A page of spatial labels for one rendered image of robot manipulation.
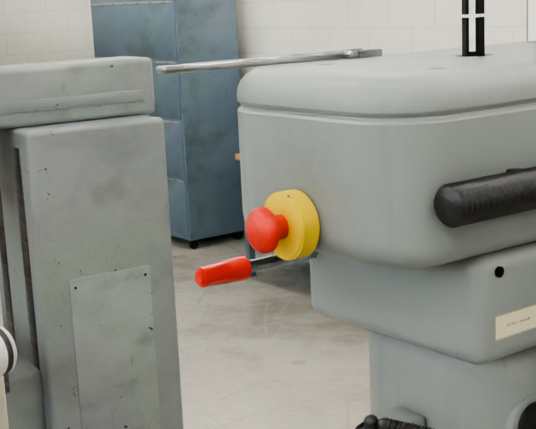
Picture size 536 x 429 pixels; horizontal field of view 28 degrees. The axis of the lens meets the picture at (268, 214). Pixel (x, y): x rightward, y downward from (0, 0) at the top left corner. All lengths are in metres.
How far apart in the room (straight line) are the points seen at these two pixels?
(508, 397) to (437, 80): 0.32
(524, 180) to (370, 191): 0.12
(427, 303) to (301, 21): 7.15
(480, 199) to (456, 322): 0.15
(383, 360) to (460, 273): 0.19
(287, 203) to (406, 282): 0.15
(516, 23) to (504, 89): 5.68
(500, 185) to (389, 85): 0.12
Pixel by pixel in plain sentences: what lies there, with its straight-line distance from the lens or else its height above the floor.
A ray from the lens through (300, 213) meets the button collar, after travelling 0.90.
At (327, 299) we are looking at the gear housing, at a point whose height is 1.65.
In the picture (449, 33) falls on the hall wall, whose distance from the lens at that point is 6.95.
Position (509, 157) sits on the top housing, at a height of 1.81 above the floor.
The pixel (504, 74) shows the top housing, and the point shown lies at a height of 1.88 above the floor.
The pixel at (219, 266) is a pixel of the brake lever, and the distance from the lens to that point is 1.00.
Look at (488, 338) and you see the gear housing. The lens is 0.95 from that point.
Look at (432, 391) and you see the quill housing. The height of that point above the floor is 1.58.
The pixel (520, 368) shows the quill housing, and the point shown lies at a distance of 1.03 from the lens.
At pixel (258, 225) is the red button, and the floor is 1.77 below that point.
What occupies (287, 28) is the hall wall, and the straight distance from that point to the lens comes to 8.22.
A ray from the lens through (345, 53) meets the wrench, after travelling 1.08.
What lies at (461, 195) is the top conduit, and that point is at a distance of 0.83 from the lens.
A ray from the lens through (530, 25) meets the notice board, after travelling 6.51.
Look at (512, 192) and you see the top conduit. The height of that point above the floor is 1.79.
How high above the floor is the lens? 1.96
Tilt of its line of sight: 12 degrees down
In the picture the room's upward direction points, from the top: 3 degrees counter-clockwise
